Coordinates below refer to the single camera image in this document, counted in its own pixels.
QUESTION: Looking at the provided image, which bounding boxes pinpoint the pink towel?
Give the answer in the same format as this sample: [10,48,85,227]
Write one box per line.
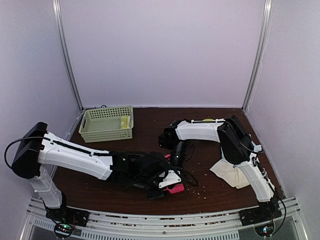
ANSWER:
[161,165,185,195]

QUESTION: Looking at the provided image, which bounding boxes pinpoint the green lemon pattern towel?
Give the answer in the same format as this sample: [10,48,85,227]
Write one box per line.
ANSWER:
[120,115,132,129]

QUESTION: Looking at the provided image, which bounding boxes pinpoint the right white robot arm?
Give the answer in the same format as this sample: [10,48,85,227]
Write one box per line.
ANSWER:
[158,115,280,221]

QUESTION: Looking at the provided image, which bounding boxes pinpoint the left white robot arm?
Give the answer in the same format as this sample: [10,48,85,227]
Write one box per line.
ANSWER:
[3,122,199,222]

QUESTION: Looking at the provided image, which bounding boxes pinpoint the light blue towel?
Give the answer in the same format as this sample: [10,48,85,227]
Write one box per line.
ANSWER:
[221,148,228,163]

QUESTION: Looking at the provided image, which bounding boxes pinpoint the lime green bowl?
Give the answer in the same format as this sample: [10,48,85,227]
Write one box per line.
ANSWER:
[202,118,216,122]

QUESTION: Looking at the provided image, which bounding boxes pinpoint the cream white towel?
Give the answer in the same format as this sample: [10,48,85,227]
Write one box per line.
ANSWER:
[209,159,250,189]

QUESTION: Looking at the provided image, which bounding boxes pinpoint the green perforated plastic basket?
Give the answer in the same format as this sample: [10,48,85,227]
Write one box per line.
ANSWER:
[78,105,134,143]

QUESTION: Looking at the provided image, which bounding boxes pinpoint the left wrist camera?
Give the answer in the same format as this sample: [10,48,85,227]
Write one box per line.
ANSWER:
[158,170,182,189]

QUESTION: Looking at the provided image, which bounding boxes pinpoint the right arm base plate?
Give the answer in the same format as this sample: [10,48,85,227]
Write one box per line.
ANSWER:
[238,207,282,238]

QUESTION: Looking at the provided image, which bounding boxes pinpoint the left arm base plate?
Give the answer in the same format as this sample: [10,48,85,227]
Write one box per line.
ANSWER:
[45,207,90,239]

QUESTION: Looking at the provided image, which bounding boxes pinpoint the right aluminium frame post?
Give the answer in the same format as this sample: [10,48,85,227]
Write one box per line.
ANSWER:
[242,0,274,113]

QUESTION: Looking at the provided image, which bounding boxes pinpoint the aluminium frame post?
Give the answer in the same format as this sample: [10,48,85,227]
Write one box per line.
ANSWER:
[242,0,274,113]
[52,0,84,111]

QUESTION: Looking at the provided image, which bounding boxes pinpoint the left aluminium frame post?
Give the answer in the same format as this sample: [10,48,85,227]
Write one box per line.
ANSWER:
[52,0,84,111]

